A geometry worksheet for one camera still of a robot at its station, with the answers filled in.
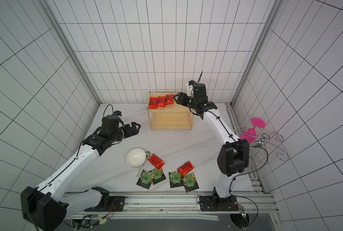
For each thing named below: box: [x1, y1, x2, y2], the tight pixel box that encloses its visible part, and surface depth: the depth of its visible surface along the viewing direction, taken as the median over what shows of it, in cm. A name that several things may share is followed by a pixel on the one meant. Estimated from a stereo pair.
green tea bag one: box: [136, 169, 154, 190], surface depth 83 cm
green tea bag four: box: [182, 172, 200, 193], surface depth 81 cm
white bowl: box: [126, 147, 147, 168], surface depth 88 cm
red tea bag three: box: [165, 94, 175, 105], surface depth 92 cm
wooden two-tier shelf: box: [146, 90, 196, 131], surface depth 97 cm
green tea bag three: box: [168, 170, 185, 189], surface depth 83 cm
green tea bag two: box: [150, 167, 167, 185], surface depth 83 cm
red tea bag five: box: [177, 160, 195, 177], surface depth 85 cm
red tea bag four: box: [147, 153, 166, 170], surface depth 88 cm
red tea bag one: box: [148, 96, 159, 110], surface depth 92 cm
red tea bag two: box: [156, 96, 167, 108], surface depth 91 cm
